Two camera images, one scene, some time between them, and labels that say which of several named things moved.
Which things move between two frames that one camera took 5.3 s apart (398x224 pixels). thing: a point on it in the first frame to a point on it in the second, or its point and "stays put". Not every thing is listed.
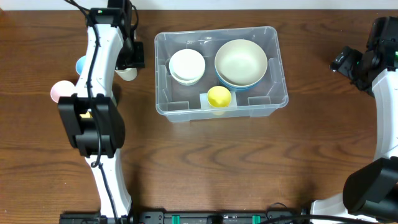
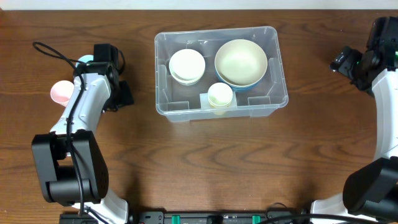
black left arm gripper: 140,61 to 127,96
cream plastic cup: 129,74 to 220,94
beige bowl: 240,62 stays put
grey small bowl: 187,84 stays put
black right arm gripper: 348,68 stays put
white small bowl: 187,65 stays put
